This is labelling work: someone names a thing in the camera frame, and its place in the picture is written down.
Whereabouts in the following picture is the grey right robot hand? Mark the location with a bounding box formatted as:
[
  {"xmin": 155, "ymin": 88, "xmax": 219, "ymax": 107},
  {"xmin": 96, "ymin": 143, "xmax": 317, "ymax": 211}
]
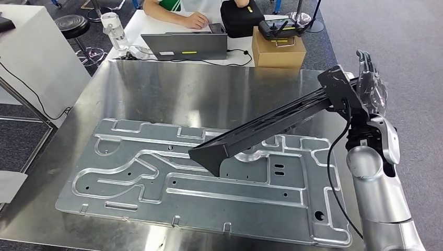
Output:
[{"xmin": 347, "ymin": 49, "xmax": 388, "ymax": 118}]

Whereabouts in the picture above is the black plastic frame part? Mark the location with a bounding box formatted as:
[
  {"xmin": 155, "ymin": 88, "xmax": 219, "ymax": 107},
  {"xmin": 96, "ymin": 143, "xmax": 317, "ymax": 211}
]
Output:
[{"xmin": 188, "ymin": 64, "xmax": 370, "ymax": 178}]

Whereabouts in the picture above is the stainless steel workbench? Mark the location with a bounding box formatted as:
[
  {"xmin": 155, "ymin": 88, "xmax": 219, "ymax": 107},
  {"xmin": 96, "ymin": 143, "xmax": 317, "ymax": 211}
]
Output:
[{"xmin": 0, "ymin": 59, "xmax": 369, "ymax": 251}]

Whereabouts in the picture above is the stand with round base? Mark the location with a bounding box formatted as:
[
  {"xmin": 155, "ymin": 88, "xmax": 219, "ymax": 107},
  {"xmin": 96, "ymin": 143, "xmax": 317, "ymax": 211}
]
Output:
[{"xmin": 286, "ymin": 0, "xmax": 325, "ymax": 34}]

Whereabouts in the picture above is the brown cardboard box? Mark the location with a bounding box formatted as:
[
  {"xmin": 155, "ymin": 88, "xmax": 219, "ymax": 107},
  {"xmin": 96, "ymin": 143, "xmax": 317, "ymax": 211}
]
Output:
[{"xmin": 251, "ymin": 26, "xmax": 307, "ymax": 69}]

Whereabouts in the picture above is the black remote controller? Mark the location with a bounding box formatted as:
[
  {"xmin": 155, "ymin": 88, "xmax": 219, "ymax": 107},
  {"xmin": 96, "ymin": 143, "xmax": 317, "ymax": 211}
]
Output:
[{"xmin": 258, "ymin": 16, "xmax": 307, "ymax": 41}]

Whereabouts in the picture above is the black carry bag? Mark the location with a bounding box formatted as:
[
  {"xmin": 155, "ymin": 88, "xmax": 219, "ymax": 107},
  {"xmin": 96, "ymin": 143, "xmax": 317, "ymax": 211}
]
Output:
[{"xmin": 220, "ymin": 0, "xmax": 266, "ymax": 39}]

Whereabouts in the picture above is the black phone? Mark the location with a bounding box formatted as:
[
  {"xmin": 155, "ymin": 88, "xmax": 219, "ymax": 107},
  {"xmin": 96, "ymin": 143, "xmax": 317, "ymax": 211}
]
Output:
[{"xmin": 208, "ymin": 22, "xmax": 227, "ymax": 35}]

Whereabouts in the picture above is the embossed grey metal plate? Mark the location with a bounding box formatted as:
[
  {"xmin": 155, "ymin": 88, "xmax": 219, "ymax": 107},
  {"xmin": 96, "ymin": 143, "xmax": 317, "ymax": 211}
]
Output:
[{"xmin": 55, "ymin": 118, "xmax": 353, "ymax": 248}]

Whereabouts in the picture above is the grey laptop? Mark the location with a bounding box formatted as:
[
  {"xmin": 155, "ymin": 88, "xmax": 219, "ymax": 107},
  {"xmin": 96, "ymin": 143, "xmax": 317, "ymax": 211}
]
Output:
[{"xmin": 141, "ymin": 32, "xmax": 229, "ymax": 62}]

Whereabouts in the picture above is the person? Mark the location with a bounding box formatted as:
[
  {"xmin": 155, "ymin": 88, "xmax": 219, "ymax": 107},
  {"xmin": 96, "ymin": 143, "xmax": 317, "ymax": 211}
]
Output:
[{"xmin": 143, "ymin": 0, "xmax": 251, "ymax": 30}]

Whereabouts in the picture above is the clear plastic wrap piece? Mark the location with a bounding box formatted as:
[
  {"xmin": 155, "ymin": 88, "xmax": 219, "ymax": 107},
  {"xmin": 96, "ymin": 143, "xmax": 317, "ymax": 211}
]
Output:
[{"xmin": 126, "ymin": 44, "xmax": 154, "ymax": 60}]

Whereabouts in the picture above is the white desk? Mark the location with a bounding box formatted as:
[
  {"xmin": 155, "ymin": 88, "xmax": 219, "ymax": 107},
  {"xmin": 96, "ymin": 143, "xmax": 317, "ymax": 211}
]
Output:
[{"xmin": 104, "ymin": 9, "xmax": 326, "ymax": 67}]

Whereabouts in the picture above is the clear water bottle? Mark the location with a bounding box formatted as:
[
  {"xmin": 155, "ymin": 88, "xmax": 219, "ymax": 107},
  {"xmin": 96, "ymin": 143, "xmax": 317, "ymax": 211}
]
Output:
[{"xmin": 100, "ymin": 12, "xmax": 130, "ymax": 52}]

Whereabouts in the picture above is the black round stool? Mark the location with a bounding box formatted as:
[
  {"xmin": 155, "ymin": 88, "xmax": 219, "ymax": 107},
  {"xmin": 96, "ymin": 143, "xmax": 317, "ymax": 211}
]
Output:
[{"xmin": 54, "ymin": 14, "xmax": 109, "ymax": 67}]

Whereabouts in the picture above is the black device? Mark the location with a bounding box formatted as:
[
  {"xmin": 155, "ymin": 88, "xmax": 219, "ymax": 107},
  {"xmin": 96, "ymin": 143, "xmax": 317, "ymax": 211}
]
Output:
[{"xmin": 0, "ymin": 12, "xmax": 17, "ymax": 33}]

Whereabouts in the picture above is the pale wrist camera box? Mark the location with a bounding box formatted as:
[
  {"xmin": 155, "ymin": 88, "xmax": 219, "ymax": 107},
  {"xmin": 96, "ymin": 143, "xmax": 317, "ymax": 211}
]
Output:
[{"xmin": 367, "ymin": 116, "xmax": 401, "ymax": 166}]

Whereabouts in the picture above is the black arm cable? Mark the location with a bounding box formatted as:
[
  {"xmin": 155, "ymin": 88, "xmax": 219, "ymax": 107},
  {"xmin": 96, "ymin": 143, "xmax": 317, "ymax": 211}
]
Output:
[{"xmin": 326, "ymin": 98, "xmax": 365, "ymax": 241}]

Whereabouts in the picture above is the black laptop power cable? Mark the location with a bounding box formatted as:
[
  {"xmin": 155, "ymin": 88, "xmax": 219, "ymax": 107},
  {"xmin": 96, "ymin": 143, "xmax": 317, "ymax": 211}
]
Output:
[{"xmin": 152, "ymin": 48, "xmax": 254, "ymax": 67}]

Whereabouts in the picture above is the black wall cable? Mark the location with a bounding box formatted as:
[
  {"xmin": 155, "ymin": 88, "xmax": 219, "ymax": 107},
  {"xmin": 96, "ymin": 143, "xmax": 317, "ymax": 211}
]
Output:
[{"xmin": 0, "ymin": 61, "xmax": 73, "ymax": 121}]

